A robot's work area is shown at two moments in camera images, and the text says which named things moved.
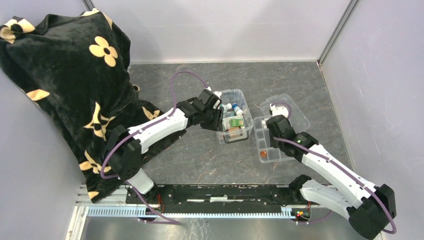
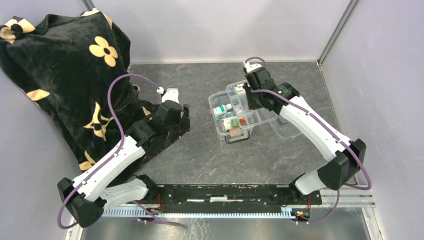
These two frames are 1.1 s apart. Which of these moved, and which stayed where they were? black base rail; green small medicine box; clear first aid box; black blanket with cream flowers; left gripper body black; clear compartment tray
Moved: left gripper body black; clear compartment tray
Stayed: black base rail; green small medicine box; clear first aid box; black blanket with cream flowers
